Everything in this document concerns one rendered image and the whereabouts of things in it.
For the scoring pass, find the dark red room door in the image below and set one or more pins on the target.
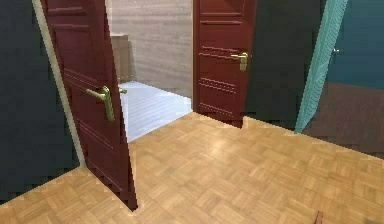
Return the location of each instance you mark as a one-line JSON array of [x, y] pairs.
[[220, 66], [83, 66]]

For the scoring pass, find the brown wooden cabinet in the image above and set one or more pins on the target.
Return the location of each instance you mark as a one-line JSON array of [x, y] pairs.
[[120, 56]]

